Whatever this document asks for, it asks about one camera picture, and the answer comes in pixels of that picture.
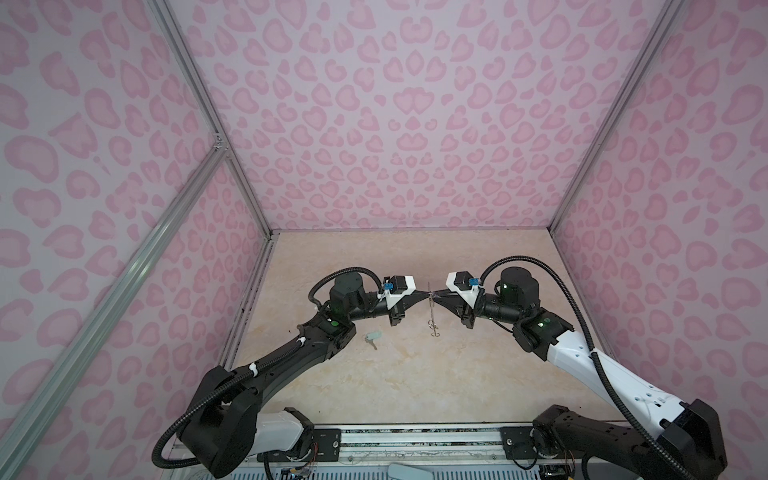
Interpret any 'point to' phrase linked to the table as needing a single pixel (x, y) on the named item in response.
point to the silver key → (371, 342)
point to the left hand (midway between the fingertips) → (428, 294)
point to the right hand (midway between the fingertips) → (439, 295)
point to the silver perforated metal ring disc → (432, 323)
